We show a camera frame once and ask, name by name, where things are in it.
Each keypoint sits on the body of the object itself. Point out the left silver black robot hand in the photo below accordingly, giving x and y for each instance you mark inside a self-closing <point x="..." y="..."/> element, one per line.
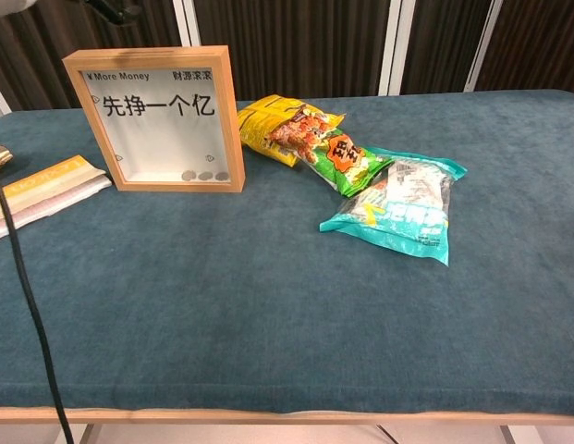
<point x="113" y="11"/>

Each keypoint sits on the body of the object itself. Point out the dark brown slatted panel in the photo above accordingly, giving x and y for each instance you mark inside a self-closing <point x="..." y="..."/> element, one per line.
<point x="541" y="41"/>
<point x="441" y="41"/>
<point x="305" y="41"/>
<point x="46" y="37"/>

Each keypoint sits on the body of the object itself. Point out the yellow snack bag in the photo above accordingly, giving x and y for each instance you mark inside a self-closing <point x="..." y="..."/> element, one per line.
<point x="256" y="122"/>

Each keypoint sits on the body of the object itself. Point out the yellow white tissue pack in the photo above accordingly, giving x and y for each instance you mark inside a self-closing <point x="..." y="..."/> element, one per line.
<point x="46" y="187"/>

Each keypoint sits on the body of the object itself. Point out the green orange snack bag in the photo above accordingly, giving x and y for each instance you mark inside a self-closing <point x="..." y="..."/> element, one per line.
<point x="346" y="162"/>

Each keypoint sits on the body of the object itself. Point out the blue velvet table cloth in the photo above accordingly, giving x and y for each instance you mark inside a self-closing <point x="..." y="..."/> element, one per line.
<point x="286" y="314"/>

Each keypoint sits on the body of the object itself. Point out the teal clear snack bag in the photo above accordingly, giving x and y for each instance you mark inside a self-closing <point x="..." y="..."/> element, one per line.
<point x="406" y="208"/>

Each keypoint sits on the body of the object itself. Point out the grey metal table leg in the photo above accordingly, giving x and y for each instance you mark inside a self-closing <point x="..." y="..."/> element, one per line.
<point x="508" y="435"/>

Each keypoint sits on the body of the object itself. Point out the wooden frame money box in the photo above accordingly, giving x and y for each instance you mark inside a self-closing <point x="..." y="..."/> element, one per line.
<point x="152" y="187"/>

